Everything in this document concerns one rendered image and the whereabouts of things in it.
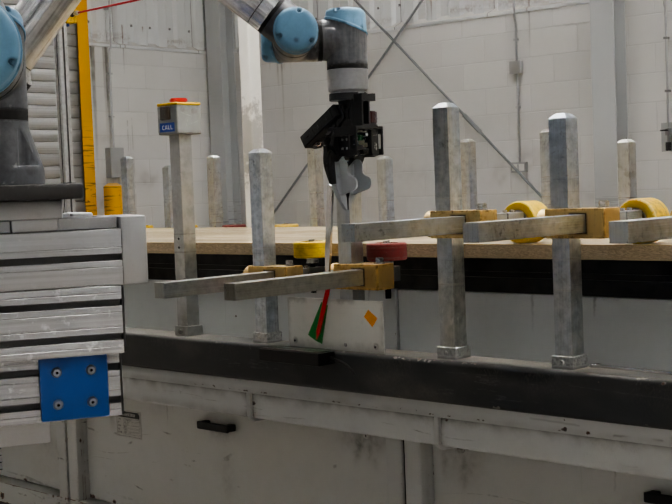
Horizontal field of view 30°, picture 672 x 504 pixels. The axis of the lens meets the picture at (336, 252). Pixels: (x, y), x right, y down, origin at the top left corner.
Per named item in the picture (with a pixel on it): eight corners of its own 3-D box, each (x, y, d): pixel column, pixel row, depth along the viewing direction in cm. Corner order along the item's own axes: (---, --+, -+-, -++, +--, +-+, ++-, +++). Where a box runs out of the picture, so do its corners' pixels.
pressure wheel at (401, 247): (390, 300, 243) (388, 241, 242) (359, 299, 248) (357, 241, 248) (416, 297, 248) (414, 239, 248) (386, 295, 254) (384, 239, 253)
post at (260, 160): (268, 378, 263) (259, 148, 260) (257, 376, 265) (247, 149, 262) (280, 375, 265) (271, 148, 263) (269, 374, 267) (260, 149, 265)
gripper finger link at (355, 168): (365, 209, 228) (363, 158, 228) (342, 210, 232) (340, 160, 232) (377, 209, 230) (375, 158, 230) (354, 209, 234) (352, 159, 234)
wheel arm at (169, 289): (165, 303, 238) (164, 280, 237) (154, 302, 240) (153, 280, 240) (325, 284, 269) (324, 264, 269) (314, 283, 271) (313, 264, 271)
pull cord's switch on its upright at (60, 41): (79, 277, 497) (65, -4, 491) (58, 276, 507) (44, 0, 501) (96, 275, 502) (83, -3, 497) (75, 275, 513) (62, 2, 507)
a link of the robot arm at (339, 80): (318, 70, 229) (349, 72, 235) (319, 96, 229) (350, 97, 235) (347, 67, 224) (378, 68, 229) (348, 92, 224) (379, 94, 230)
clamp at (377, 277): (377, 290, 239) (376, 264, 238) (326, 288, 248) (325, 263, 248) (396, 288, 243) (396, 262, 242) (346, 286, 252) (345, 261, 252)
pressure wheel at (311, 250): (333, 293, 265) (331, 239, 264) (296, 295, 264) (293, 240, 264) (331, 290, 273) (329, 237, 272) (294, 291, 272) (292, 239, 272)
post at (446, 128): (455, 367, 228) (446, 102, 225) (440, 366, 230) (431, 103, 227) (467, 365, 230) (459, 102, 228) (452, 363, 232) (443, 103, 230)
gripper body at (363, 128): (355, 158, 224) (353, 90, 223) (322, 160, 230) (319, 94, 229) (385, 158, 229) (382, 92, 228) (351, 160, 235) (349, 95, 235)
